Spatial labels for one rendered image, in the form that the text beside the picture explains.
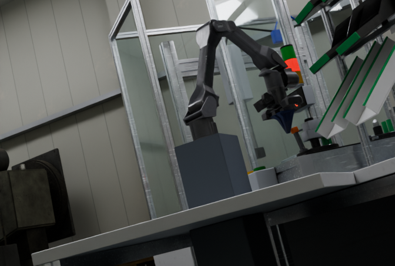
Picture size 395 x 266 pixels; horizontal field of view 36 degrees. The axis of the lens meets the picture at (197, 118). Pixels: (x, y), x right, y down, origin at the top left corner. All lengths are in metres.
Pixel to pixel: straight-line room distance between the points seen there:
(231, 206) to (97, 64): 6.21
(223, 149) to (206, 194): 0.13
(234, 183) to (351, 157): 0.42
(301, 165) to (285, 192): 0.62
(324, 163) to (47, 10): 6.42
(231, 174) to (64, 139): 5.97
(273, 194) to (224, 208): 0.10
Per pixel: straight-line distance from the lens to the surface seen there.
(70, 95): 7.53
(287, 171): 1.87
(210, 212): 1.23
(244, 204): 1.20
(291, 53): 2.30
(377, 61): 1.77
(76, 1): 7.71
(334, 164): 1.85
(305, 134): 2.01
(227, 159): 1.64
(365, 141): 1.87
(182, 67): 3.10
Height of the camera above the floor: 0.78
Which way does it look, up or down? 12 degrees up
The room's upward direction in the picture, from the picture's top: 14 degrees counter-clockwise
